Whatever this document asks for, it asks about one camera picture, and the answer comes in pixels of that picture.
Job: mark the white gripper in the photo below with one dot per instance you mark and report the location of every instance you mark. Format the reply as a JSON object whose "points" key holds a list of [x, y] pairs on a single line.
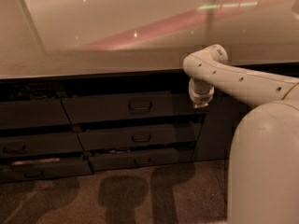
{"points": [[201, 96]]}

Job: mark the dark drawer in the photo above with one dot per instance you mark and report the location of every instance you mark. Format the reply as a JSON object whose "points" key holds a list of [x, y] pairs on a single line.
{"points": [[127, 106], [136, 159], [140, 136], [40, 144], [33, 113], [45, 170]]}

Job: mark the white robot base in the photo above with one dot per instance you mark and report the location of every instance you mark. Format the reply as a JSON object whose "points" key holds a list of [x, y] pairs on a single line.
{"points": [[263, 176]]}

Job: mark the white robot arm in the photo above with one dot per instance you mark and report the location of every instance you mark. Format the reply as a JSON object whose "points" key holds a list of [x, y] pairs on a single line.
{"points": [[208, 70]]}

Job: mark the dark cabinet door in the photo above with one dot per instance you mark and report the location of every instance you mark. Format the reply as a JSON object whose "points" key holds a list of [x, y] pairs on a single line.
{"points": [[222, 117]]}

